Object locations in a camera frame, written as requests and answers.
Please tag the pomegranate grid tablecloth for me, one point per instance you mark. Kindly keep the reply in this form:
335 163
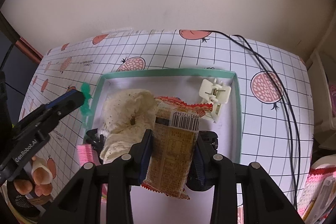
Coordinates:
275 95

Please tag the pink knitted fabric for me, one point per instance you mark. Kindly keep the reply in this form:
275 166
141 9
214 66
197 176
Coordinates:
318 196

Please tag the cotton swab bag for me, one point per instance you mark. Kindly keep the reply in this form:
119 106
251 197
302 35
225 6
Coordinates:
104 132

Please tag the black skeleton hand toy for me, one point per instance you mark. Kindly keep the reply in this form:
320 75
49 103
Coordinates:
95 139

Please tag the cream plastic hair clip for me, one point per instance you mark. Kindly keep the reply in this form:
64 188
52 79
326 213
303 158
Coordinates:
215 93

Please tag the green paper figure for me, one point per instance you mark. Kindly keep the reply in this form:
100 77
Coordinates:
85 109

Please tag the pink hair roller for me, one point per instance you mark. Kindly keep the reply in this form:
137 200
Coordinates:
85 154

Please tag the white tray teal rim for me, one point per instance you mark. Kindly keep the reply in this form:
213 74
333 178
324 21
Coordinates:
152 207

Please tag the yellow snack packet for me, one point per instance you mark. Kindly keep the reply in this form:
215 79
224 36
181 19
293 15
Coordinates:
175 134

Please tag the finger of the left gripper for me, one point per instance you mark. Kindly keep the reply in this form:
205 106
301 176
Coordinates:
57 109

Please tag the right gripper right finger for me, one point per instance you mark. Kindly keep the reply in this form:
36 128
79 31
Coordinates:
203 174

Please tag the cream lace cloth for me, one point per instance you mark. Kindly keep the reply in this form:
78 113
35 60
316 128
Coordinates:
127 114

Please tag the white shelf unit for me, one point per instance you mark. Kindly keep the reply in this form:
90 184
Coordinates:
321 72

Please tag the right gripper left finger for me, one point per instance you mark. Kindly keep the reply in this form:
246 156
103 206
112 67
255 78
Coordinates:
140 159

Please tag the black toy car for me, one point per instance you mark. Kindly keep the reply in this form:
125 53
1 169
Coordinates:
210 141

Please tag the left hand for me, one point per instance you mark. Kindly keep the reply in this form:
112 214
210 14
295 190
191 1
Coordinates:
42 174

